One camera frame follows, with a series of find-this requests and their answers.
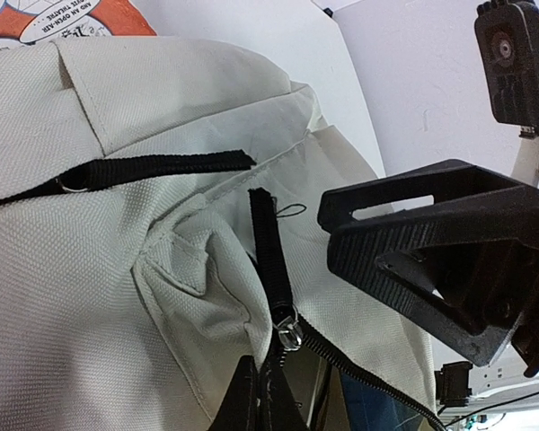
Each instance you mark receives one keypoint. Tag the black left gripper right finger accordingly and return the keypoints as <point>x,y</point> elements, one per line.
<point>279,410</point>

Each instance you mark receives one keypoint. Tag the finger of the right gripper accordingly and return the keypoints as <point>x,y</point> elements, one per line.
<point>430,184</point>

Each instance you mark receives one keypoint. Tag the orange comic book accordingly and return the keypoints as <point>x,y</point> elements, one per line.
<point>29,22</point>

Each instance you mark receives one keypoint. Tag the blue glasses case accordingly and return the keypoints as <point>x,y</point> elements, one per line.
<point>372,410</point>

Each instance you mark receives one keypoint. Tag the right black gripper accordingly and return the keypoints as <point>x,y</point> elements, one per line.
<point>465,270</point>

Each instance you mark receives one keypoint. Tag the beige canvas backpack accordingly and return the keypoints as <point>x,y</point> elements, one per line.
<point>158,221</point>

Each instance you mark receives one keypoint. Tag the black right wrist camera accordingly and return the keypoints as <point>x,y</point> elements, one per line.
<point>507,33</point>

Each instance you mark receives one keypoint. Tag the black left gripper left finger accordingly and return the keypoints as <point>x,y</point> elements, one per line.
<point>239,410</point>

